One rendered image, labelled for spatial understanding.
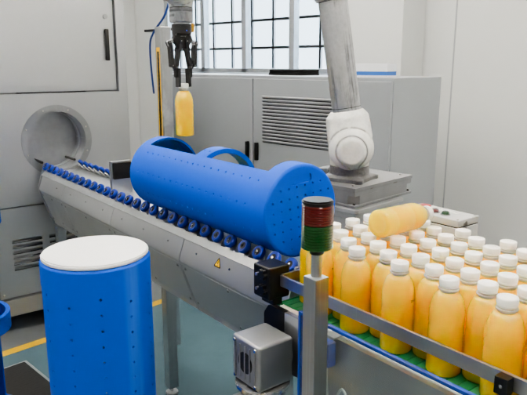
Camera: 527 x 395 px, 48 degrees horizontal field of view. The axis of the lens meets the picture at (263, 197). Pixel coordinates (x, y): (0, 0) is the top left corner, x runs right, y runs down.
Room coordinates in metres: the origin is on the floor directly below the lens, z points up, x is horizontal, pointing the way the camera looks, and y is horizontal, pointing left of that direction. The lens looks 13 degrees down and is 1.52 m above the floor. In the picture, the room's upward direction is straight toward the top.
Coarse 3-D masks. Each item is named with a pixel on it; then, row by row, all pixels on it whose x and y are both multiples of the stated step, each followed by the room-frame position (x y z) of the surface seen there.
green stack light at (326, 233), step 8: (304, 232) 1.12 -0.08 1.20; (312, 232) 1.11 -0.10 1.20; (320, 232) 1.10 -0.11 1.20; (328, 232) 1.11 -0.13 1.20; (304, 240) 1.12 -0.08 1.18; (312, 240) 1.11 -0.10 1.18; (320, 240) 1.10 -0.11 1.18; (328, 240) 1.11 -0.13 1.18; (304, 248) 1.12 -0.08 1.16; (312, 248) 1.11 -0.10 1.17; (320, 248) 1.10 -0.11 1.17; (328, 248) 1.11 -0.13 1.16
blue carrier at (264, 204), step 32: (160, 160) 2.16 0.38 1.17; (192, 160) 2.02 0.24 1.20; (160, 192) 2.12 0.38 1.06; (192, 192) 1.93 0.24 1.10; (224, 192) 1.79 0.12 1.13; (256, 192) 1.68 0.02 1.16; (288, 192) 1.68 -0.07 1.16; (320, 192) 1.76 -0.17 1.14; (224, 224) 1.82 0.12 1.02; (256, 224) 1.66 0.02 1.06; (288, 224) 1.68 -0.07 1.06
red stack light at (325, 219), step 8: (304, 208) 1.12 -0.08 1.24; (312, 208) 1.11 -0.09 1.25; (320, 208) 1.10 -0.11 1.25; (328, 208) 1.11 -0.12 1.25; (304, 216) 1.12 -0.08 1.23; (312, 216) 1.11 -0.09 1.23; (320, 216) 1.10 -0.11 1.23; (328, 216) 1.11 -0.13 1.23; (304, 224) 1.12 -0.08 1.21; (312, 224) 1.11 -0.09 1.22; (320, 224) 1.10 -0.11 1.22; (328, 224) 1.11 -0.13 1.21
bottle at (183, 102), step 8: (176, 96) 2.33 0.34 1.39; (184, 96) 2.31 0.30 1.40; (176, 104) 2.32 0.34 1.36; (184, 104) 2.31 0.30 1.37; (192, 104) 2.34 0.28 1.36; (176, 112) 2.32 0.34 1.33; (184, 112) 2.31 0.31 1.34; (192, 112) 2.33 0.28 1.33; (176, 120) 2.32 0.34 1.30; (184, 120) 2.31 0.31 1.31; (192, 120) 2.33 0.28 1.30; (176, 128) 2.32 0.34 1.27; (184, 128) 2.31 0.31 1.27; (192, 128) 2.33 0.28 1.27
